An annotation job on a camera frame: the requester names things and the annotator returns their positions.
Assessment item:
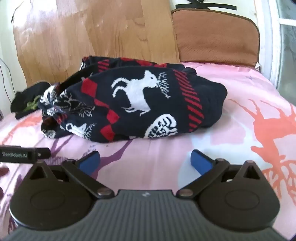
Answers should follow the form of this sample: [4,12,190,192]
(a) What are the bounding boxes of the pink printed bedsheet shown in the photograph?
[0,61,296,241]

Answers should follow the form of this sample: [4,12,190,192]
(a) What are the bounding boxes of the brown mesh cushion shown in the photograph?
[171,9,260,67]

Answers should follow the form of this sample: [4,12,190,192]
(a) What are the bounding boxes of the white window frame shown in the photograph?
[252,0,296,87]

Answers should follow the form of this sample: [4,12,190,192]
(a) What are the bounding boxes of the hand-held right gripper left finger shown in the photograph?
[29,151,114,199]

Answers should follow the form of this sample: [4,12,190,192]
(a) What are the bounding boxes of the black strap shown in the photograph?
[175,0,237,11]

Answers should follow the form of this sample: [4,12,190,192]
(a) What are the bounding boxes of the black cloth with green print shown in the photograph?
[10,82,52,120]

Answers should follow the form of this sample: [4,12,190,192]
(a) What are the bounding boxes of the thin wall cable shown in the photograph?
[0,57,12,106]

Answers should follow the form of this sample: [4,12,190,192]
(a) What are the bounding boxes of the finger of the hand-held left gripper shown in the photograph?
[0,145,51,163]

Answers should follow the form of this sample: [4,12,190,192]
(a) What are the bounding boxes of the navy knit deer sweater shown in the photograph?
[38,55,227,142]

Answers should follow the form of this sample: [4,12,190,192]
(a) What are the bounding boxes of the wooden headboard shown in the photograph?
[13,0,180,87]

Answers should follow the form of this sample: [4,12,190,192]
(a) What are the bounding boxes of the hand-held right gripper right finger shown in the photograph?
[177,149,263,199]

